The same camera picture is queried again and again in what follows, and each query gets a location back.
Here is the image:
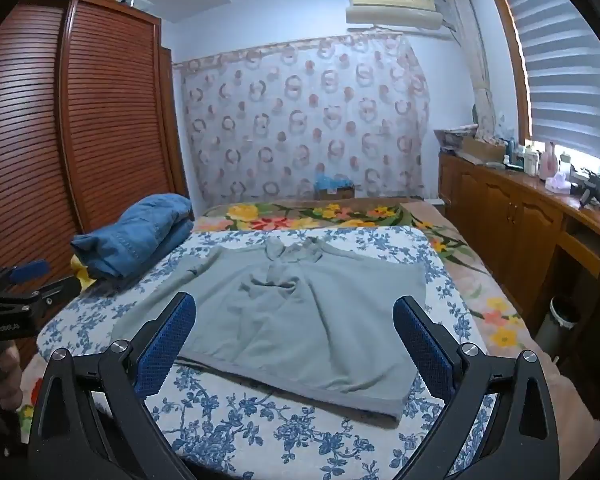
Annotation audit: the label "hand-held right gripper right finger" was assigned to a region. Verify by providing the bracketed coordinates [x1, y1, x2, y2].
[392, 295, 576, 480]

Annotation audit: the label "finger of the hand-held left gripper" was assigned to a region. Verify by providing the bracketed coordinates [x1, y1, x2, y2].
[0, 259, 51, 302]
[0, 274, 83, 318]

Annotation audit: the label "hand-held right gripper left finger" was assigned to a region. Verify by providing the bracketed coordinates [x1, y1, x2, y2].
[27, 291, 198, 480]

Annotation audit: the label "grey pants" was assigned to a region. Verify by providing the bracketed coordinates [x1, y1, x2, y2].
[111, 237, 427, 418]

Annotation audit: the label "person's left hand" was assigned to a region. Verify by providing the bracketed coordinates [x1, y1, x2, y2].
[0, 346, 25, 413]

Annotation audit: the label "yellow plush toy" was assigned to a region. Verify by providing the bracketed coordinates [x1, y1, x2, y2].
[71, 255, 97, 291]

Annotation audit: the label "flowered blanket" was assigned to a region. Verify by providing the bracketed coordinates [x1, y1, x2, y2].
[194, 198, 600, 466]

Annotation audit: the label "folded blue jeans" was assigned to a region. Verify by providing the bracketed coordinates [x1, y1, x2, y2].
[71, 193, 195, 281]

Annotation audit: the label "blue floral cloth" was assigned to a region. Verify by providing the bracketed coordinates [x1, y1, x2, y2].
[36, 225, 498, 480]

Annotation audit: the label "grey trash bin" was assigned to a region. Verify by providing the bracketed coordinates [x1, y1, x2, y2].
[535, 295, 581, 346]

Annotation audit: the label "wooden cabinet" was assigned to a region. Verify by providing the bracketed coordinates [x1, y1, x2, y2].
[437, 152, 600, 331]

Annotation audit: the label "wooden louvred wardrobe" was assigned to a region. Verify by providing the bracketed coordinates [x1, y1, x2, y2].
[0, 0, 188, 361]

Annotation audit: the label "blue plastic bag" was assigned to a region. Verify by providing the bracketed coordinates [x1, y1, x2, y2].
[315, 174, 353, 191]

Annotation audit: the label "open cardboard box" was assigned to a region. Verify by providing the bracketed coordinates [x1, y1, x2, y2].
[460, 137, 508, 162]

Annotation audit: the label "printed flat box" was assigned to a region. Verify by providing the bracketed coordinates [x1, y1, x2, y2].
[434, 125, 481, 153]

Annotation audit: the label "pink bottle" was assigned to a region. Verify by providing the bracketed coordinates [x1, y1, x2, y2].
[539, 141, 557, 181]

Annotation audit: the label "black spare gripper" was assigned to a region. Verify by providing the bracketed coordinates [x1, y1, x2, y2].
[575, 169, 600, 208]

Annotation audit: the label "circle-patterned curtain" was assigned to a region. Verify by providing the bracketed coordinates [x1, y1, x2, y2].
[172, 32, 431, 206]

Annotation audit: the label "beige tied curtain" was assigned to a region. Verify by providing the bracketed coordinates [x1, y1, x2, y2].
[442, 0, 496, 141]

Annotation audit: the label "striped window blind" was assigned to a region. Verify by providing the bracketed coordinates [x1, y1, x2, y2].
[500, 0, 600, 161]

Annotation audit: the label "white air conditioner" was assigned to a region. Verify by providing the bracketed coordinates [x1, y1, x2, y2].
[345, 0, 446, 31]

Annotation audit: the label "wooden window frame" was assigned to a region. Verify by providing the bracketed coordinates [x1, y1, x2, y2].
[485, 0, 536, 148]

